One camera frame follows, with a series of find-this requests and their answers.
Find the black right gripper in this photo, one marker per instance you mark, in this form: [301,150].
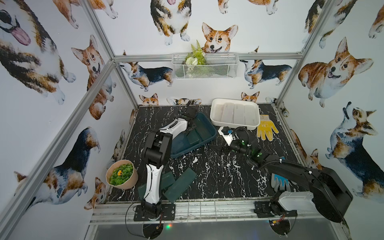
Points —
[235,137]

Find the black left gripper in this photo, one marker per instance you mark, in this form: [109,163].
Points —
[191,113]

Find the teal plastic storage box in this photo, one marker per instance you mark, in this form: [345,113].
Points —
[186,142]

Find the white plastic storage box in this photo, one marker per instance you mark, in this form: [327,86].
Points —
[219,101]

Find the dark green pencil case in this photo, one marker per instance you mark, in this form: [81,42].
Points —
[167,180]
[229,136]
[176,190]
[193,138]

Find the dark green pencil case front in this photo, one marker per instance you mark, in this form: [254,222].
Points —
[176,190]

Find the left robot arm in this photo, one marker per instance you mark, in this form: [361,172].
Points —
[157,151]

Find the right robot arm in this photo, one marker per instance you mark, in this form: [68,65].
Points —
[330,195]

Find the blue grey work glove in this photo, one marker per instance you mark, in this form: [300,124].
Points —
[279,183]

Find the artificial fern plant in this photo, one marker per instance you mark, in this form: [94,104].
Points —
[195,62]

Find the bowl with green salad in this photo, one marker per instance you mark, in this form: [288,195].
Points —
[122,175]

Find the white wire wall basket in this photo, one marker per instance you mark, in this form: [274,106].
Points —
[209,66]

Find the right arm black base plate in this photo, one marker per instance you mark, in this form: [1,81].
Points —
[267,209]

